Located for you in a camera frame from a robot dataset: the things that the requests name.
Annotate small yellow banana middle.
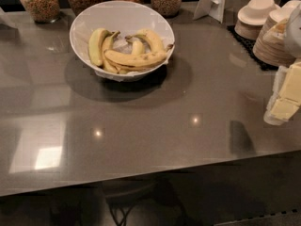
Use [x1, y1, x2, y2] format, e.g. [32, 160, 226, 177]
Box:
[132, 40, 145, 55]

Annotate greenish yellow banana left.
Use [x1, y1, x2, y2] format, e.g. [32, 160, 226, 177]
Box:
[88, 28, 111, 67]

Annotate glass cereal jar far left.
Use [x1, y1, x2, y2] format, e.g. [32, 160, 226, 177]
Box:
[20, 0, 60, 23]

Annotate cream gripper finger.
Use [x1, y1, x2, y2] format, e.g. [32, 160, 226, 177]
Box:
[271, 62, 301, 121]

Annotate curved yellow banana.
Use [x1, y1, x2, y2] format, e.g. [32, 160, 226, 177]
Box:
[102, 31, 119, 73]

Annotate stack of paper bowls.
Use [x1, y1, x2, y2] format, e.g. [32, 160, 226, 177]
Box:
[252, 0, 301, 67]
[234, 0, 279, 40]

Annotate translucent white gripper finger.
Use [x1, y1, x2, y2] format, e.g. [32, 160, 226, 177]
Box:
[263, 66, 288, 126]

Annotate dark metal stool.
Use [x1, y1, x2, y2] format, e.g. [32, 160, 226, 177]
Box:
[102, 176, 188, 226]

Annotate yellow banana back right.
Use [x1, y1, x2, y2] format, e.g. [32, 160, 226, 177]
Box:
[125, 28, 165, 52]

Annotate stack of paper bowls back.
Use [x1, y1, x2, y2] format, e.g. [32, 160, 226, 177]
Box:
[234, 0, 279, 40]

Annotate stack of paper bowls front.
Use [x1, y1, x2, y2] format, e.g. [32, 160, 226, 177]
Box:
[252, 0, 301, 67]

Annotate black rubber mat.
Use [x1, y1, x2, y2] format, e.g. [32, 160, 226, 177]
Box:
[227, 25, 277, 71]

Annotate white paper sign stand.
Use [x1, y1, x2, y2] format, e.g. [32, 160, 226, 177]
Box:
[193, 0, 228, 23]

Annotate long yellow banana front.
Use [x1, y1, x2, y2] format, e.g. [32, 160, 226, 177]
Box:
[104, 44, 173, 68]

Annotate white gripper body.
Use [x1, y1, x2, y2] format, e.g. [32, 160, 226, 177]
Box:
[284, 4, 301, 58]

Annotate white bowl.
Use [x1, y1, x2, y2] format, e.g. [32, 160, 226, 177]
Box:
[70, 1, 175, 72]

